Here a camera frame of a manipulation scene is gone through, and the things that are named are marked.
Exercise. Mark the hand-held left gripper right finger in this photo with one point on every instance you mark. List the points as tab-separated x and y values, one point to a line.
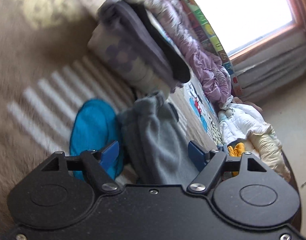
196	153

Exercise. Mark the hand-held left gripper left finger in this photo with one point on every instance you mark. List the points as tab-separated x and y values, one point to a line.
109	155

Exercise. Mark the grey fleece pants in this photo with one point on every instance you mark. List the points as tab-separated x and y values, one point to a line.
155	150

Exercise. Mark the stack of folded grey clothes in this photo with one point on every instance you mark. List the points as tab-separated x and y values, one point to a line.
143	37

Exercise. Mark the yellow knit sweater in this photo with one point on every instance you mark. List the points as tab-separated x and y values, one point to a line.
236	151

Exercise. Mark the white quilted jacket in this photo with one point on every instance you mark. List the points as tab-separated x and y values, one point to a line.
240	122

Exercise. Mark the cream ruffled blanket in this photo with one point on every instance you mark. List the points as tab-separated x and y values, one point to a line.
270	150

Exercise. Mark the black folded garment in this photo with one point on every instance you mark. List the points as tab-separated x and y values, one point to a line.
168	52

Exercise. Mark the purple duvet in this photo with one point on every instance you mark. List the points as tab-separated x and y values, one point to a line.
193	47

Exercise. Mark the cartoon printed bed blanket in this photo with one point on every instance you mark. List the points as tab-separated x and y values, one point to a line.
38	67

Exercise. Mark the grey curtain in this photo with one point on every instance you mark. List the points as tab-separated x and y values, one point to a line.
275	72

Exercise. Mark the window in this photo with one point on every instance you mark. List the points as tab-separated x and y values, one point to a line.
243	10

